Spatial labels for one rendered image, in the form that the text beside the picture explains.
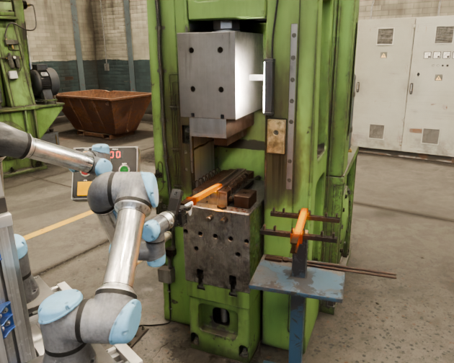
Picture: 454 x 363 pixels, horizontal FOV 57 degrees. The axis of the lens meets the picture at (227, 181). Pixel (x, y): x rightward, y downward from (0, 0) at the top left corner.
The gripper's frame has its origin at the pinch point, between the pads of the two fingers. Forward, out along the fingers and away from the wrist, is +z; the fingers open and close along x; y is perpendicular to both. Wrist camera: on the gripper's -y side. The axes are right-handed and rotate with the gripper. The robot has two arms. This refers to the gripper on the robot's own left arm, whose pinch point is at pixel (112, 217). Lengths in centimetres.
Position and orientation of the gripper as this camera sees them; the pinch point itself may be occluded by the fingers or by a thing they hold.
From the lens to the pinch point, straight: 206.1
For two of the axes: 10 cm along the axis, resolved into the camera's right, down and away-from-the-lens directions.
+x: 6.6, 2.2, -7.2
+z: 0.1, 9.5, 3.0
